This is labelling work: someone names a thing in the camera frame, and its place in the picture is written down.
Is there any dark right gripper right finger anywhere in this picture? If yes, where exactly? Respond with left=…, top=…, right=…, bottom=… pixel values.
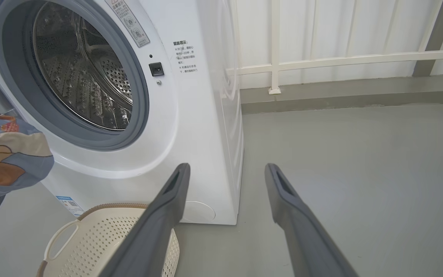
left=265, top=163, right=358, bottom=277

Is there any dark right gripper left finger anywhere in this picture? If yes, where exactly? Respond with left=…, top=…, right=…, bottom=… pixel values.
left=98, top=163, right=191, bottom=277

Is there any blue cartoon print garment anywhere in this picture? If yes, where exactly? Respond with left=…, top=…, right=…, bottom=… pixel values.
left=0, top=108, right=55, bottom=197

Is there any cream perforated laundry basket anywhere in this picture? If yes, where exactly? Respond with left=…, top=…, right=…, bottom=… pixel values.
left=37, top=203, right=180, bottom=277

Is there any white front-load washing machine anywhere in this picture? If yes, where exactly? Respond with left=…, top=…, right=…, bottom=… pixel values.
left=0, top=0, right=244, bottom=225

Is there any steel washing machine drum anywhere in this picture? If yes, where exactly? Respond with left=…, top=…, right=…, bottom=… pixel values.
left=33, top=2, right=133, bottom=130

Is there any grey rubber door gasket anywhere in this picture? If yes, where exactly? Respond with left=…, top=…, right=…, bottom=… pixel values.
left=0, top=0, right=150, bottom=150

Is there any round white filter cover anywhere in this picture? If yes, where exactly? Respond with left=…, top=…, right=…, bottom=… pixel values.
left=181, top=201, right=216, bottom=223

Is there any blue energy label sticker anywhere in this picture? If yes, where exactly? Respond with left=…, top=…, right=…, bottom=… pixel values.
left=55, top=195, right=85, bottom=217

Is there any white metal railing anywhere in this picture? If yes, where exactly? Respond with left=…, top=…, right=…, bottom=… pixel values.
left=225, top=0, right=443, bottom=95

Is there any grey warning sticker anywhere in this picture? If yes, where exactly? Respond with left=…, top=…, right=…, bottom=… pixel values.
left=105, top=0, right=151, bottom=48

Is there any grey metal post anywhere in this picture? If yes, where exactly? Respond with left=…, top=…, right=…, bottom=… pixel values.
left=413, top=0, right=443, bottom=77

